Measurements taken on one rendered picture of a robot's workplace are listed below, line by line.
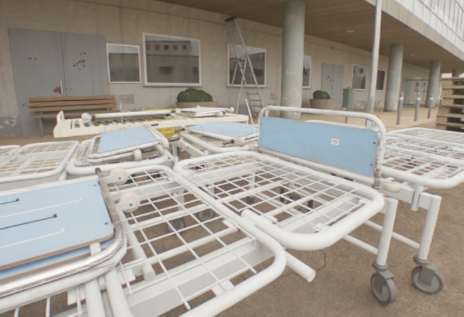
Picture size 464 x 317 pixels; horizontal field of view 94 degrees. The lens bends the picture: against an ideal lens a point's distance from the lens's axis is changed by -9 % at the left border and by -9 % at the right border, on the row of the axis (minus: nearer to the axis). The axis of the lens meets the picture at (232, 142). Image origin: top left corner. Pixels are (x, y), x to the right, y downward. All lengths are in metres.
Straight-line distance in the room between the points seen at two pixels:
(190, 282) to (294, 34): 6.82
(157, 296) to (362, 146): 0.90
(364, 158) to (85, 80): 6.16
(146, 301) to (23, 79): 6.22
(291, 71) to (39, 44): 6.07
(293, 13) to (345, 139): 6.28
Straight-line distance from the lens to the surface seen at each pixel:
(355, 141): 1.11
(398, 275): 1.49
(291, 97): 6.92
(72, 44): 6.63
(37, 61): 6.58
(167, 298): 0.61
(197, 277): 0.62
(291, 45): 7.04
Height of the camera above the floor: 0.86
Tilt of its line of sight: 12 degrees down
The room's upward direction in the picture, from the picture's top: straight up
